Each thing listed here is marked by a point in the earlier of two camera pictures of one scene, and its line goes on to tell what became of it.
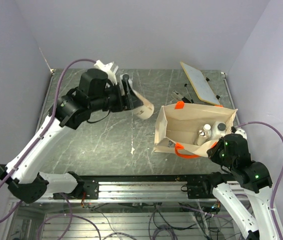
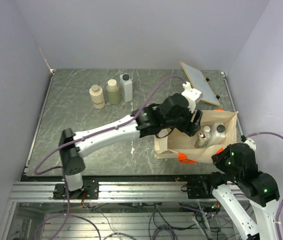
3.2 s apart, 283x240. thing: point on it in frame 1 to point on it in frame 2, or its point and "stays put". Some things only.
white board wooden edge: (200, 84) stays put
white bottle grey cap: (125, 77) stays put
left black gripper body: (112, 99) to (184, 123)
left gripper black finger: (130, 99) to (196, 127)
